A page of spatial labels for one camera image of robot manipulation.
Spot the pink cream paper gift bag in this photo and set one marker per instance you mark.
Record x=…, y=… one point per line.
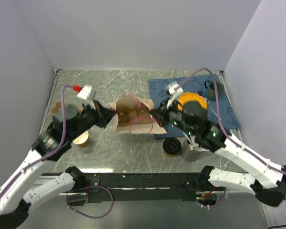
x=130, y=100

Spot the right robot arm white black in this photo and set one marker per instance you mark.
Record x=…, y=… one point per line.
x=262, y=178

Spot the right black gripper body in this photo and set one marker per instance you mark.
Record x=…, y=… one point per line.
x=173, y=115

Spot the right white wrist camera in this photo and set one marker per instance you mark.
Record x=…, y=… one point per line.
x=174, y=91

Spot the brown paper coffee cup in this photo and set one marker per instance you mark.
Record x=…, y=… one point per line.
x=170, y=155
x=83, y=140

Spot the dark green mug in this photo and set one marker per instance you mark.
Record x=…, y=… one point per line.
x=210, y=89

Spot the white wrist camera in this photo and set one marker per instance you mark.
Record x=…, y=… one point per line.
x=86, y=95
x=174, y=91

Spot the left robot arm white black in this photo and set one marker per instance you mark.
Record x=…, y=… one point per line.
x=18, y=198

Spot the blue lettered cloth placemat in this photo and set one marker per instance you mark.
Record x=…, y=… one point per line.
x=196, y=84

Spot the grey cylindrical straw holder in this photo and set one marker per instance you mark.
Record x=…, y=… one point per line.
x=190, y=153

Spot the orange dotted plate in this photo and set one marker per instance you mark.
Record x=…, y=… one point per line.
x=191, y=97

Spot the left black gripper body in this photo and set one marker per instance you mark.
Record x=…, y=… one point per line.
x=91, y=117

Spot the black mounting base rail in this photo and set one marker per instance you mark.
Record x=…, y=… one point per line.
x=147, y=186

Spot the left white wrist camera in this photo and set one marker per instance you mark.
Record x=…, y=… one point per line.
x=86, y=95

